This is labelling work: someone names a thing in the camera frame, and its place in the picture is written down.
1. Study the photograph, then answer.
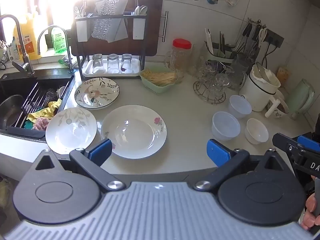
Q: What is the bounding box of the dark-rimmed floral plate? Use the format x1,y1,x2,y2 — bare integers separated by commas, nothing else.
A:
74,77,120,110

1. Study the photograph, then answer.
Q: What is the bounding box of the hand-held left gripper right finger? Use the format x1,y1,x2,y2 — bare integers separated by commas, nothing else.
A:
195,139,288,191

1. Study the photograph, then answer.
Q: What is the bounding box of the glass pitcher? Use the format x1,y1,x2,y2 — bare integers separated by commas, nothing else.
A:
226,52,250,90

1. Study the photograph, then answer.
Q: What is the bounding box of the small translucent plastic bowl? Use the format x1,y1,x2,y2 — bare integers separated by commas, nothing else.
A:
228,95,252,119

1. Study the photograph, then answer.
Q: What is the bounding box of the hanging utensil rail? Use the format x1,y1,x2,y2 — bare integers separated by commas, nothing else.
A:
235,17,268,57

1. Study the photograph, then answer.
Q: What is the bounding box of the yellow detergent bottle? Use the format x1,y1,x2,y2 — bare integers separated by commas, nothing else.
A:
14,14,42,60

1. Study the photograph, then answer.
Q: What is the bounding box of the patterned ceramic mug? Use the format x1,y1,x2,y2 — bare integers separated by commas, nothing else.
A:
273,100,290,119

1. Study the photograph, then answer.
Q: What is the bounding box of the pink scrub cloth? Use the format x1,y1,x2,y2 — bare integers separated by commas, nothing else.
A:
32,116,52,131

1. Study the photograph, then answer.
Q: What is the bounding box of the dark wooden cutting board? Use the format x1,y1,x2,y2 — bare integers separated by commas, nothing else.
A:
71,0,163,57

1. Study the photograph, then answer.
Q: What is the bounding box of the chrome curved faucet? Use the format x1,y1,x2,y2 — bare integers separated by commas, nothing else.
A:
37,25,75,74

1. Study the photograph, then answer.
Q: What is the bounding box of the black dish rack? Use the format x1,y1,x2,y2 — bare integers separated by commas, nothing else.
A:
72,0,148,81

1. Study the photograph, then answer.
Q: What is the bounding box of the steel pot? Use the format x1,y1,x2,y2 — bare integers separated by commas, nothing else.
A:
0,94,26,130

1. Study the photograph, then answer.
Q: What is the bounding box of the white rose-pattern deep plate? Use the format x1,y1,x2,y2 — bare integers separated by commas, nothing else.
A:
101,104,167,159

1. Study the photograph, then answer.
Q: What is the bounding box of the pale green kettle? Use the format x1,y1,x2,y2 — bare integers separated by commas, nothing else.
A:
285,79,315,120

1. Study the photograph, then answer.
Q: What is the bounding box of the white leaf-pattern plate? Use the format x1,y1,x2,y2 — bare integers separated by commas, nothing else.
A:
45,107,98,155

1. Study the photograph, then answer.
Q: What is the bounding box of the white electric cooker pot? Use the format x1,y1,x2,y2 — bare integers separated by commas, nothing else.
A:
239,62,286,118

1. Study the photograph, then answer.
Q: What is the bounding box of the white rack cutlery cup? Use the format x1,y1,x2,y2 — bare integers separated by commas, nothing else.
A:
75,19,88,43
132,17,146,41

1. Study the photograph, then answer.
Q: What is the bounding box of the glass jar with red lid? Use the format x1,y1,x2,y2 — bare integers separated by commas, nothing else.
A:
172,38,193,72

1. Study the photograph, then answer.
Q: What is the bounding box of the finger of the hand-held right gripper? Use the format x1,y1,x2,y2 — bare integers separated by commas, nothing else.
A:
272,132,320,153

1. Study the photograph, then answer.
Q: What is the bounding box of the metal bar handle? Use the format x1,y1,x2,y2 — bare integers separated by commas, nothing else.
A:
161,11,169,43

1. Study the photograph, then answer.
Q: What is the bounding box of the white drip tray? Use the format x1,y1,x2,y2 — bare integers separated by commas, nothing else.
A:
83,58,140,78

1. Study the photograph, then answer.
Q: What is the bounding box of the white ceramic bowl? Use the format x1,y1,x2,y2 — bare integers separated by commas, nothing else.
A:
244,118,269,145

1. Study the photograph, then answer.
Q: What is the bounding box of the wire glass holder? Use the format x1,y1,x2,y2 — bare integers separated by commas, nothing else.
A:
193,61,232,105

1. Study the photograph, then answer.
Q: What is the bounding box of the textured clear board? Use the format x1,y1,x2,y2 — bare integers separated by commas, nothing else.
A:
91,0,129,43

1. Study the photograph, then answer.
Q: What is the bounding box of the black kitchen sink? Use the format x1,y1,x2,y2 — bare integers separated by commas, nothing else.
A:
0,68,76,141

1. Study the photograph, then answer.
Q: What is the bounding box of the bundle of thin wooden sticks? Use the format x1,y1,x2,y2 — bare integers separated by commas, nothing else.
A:
142,68,178,85

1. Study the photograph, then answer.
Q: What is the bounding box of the large translucent plastic bowl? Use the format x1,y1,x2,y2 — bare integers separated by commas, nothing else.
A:
211,111,241,141

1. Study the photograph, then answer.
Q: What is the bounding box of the dark grey tall faucet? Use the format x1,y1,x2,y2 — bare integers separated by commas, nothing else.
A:
0,14,35,77

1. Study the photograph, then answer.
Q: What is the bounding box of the green detergent bottle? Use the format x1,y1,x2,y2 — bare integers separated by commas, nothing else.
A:
51,27,68,54

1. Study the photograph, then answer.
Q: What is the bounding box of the clear drinking glass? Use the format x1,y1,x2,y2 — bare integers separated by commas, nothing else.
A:
121,53,133,73
92,53,104,74
107,53,120,74

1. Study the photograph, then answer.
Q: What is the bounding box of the person's right hand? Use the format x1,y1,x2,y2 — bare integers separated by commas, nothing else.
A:
301,194,320,231

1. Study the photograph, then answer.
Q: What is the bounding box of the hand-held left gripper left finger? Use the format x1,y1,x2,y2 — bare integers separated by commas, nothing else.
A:
34,138,126,191

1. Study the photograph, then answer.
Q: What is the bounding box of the green plastic basket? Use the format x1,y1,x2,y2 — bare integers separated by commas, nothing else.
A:
139,67,185,95

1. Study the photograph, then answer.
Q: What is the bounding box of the yellow dish cloth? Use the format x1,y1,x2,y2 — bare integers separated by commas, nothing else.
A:
27,98,63,120

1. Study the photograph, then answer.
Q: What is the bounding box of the black wall outlet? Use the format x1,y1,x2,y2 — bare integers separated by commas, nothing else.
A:
264,29,285,48

